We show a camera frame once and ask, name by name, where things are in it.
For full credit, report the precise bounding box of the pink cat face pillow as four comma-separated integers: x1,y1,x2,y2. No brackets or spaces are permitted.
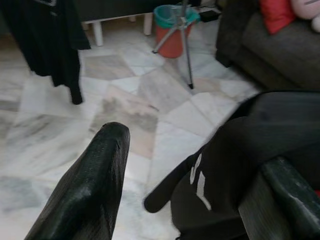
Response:
290,0,320,20

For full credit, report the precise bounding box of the black power adapter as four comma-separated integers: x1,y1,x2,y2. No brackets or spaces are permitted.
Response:
199,9,221,23

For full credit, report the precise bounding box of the plain black shirt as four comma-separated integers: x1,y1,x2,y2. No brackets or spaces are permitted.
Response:
0,0,91,105

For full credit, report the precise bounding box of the black red striped shirt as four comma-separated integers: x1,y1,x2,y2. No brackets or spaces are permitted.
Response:
143,90,320,240

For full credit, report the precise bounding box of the silver clothes rack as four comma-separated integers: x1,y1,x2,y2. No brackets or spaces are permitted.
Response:
150,0,195,90

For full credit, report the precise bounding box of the dark grey sofa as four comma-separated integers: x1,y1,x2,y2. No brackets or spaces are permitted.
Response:
214,0,320,94

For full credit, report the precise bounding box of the orange bin with teal bag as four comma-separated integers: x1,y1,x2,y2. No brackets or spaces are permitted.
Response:
152,4,201,59

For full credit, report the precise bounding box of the black TV cabinet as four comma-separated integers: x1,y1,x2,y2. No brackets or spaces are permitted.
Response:
74,0,181,47

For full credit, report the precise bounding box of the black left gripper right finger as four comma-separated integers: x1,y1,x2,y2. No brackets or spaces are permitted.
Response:
237,156,320,240

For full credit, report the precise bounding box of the red cushion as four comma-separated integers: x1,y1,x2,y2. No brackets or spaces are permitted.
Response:
258,0,296,35

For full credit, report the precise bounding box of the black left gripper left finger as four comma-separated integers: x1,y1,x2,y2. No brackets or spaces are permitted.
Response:
24,121,131,240

